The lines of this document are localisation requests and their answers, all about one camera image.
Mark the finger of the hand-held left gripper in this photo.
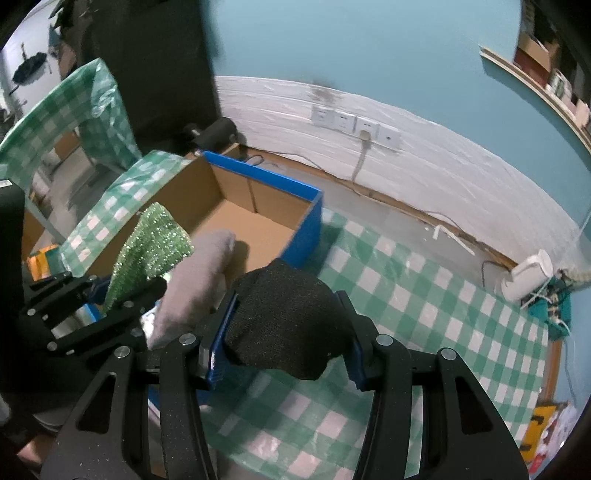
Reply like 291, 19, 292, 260
46, 276, 169, 360
21, 271, 112, 329

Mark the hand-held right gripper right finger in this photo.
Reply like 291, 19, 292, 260
335, 290, 529, 480

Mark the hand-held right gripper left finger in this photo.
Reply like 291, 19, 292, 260
41, 291, 241, 480

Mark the green glitter scouring cloth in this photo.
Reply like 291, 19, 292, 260
104, 202, 195, 315

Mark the grey sock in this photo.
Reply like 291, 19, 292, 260
148, 230, 237, 350

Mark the black sock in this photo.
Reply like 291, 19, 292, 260
223, 258, 356, 381

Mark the blue-sided cardboard box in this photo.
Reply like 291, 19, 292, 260
85, 150, 326, 411

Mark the person's left forearm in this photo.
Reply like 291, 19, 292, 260
17, 440, 49, 469

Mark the orange packet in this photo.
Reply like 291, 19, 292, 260
27, 247, 65, 280

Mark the green checked tablecloth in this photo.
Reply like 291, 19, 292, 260
60, 150, 550, 480
0, 58, 141, 185

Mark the brown cardboard carton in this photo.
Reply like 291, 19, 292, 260
53, 131, 79, 160

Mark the white trim strip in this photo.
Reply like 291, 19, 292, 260
431, 225, 476, 254

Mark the black cylindrical device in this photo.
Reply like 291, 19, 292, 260
185, 117, 238, 153

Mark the white cylindrical appliance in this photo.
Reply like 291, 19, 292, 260
501, 249, 554, 301

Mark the yellow box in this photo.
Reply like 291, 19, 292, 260
519, 401, 578, 467

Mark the teal basket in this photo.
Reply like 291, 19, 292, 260
526, 277, 573, 344

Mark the black cabinet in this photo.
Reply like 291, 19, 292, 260
88, 0, 222, 153

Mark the black umbrella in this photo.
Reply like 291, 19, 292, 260
11, 52, 48, 84

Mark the black floor cable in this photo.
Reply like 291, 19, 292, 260
480, 261, 513, 287

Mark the white plug with cable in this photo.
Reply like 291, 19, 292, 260
352, 130, 372, 183

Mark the wooden wall shelf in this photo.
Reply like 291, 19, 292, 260
480, 0, 591, 153

